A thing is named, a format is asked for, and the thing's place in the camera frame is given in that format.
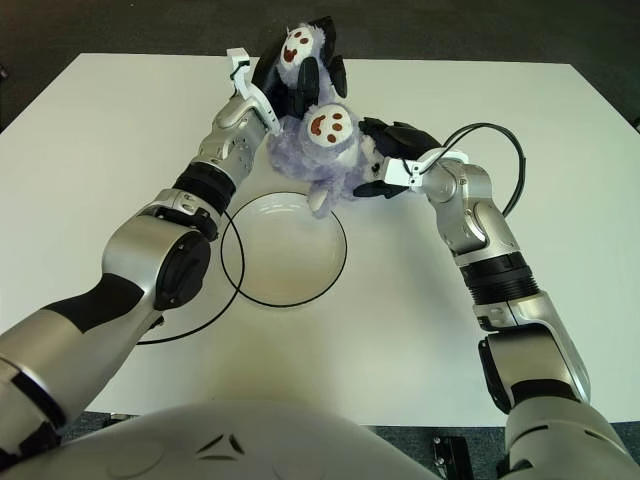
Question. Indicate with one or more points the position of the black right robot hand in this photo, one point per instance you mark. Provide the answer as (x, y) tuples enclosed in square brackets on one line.
[(400, 137)]

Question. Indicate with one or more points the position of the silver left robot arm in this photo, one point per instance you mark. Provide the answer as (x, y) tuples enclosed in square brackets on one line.
[(140, 260)]

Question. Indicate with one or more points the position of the white plate with black rim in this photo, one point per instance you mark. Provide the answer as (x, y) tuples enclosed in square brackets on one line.
[(290, 260)]

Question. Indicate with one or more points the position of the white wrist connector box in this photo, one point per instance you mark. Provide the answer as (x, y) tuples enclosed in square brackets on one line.
[(400, 172), (237, 57)]

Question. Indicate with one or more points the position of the purple plush bunny doll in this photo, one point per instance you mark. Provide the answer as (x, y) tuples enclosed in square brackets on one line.
[(325, 165)]

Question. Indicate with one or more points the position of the grey robot torso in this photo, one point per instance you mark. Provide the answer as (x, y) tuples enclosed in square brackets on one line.
[(225, 440)]

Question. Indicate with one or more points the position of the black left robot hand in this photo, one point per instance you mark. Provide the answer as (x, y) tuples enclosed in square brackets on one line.
[(267, 70)]

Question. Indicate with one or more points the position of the white right wrist connector box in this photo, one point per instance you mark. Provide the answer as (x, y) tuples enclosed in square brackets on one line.
[(400, 172)]

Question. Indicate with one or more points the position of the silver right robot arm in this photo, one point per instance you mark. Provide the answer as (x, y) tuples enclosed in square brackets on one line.
[(480, 220)]

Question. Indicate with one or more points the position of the black metal bracket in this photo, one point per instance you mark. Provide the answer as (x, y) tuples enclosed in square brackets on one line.
[(452, 457)]

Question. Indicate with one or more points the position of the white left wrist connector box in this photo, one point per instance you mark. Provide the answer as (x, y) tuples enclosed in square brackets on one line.
[(237, 57)]

